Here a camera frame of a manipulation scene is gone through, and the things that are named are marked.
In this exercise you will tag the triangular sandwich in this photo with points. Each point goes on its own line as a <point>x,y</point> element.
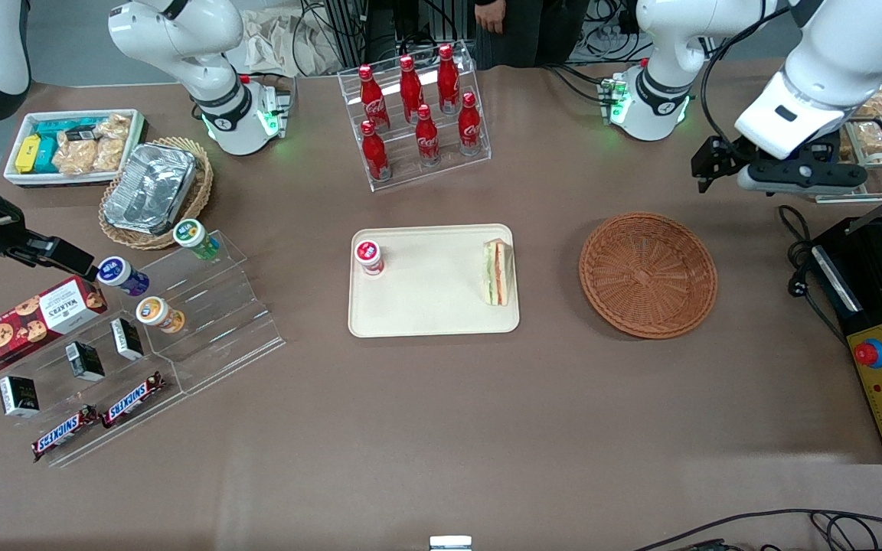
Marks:
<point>498,272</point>

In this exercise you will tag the orange lid yogurt cup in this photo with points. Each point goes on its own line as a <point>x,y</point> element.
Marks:
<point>158,314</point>

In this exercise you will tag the red emergency stop button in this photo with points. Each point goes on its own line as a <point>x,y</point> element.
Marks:
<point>870,353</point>

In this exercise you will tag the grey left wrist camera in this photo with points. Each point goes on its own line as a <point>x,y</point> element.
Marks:
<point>805,177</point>

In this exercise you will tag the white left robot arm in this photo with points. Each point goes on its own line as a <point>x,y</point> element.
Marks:
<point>824,69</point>

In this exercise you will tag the beige crumpled bag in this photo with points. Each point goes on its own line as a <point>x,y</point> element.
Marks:
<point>280,42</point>

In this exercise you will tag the white object at table edge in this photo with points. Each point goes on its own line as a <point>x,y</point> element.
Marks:
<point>450,543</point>

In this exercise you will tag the red cola bottle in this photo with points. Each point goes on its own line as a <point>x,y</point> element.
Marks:
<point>374,153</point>
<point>449,76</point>
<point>469,126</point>
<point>410,88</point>
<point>427,138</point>
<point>372,99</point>

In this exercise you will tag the purple lid yogurt cup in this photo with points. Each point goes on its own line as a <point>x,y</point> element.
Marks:
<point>121,275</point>

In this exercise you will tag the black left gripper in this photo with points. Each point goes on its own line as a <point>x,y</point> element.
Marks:
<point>719,157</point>

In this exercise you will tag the red Walkers shortbread box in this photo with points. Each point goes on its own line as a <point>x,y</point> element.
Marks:
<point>27,321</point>

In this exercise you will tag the cracker pack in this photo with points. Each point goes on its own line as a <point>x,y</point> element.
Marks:
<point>75,157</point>
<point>112,141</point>

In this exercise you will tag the small black box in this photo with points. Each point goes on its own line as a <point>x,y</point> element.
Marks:
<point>18,396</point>
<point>127,339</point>
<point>85,361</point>

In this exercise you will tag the brown wicker basket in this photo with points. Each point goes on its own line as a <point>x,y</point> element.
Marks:
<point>648,275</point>

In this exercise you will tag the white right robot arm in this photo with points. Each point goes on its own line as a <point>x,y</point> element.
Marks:
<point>204,46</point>

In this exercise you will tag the green lid yogurt cup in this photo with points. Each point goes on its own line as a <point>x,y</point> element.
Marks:
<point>194,236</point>

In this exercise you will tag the clear acrylic bottle rack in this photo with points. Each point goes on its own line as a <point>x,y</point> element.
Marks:
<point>449,164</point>

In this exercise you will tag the white power strip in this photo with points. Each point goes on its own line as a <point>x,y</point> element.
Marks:
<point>602,42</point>

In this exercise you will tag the teal snack box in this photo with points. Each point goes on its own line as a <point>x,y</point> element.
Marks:
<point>47,157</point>
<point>62,126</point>

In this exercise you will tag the person's bare hand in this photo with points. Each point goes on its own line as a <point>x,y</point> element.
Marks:
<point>489,15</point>

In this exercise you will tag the light wicker basket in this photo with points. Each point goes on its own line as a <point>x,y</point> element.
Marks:
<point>200,191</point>

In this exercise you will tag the yellow snack box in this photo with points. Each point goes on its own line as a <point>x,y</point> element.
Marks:
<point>27,153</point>

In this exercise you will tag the red lid yogurt cup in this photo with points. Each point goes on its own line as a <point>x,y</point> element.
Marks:
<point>369,256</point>

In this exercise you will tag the Snickers chocolate bar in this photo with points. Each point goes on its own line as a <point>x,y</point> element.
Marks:
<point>64,433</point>
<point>133,399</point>

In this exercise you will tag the clear acrylic stepped shelf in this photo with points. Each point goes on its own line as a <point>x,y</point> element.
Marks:
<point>54,398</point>
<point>227,306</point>

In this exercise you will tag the person in dark clothes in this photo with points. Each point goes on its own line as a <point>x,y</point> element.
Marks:
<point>540,34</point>

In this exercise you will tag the aluminium foil tray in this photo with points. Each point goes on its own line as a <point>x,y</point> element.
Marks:
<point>150,187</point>

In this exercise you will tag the grey connector block green light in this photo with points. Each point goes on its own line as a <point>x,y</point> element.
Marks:
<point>613,99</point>
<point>276,111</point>

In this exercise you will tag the cream plastic tray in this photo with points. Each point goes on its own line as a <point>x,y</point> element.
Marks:
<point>426,291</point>

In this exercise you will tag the white snack tray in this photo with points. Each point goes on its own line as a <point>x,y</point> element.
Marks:
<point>16,126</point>

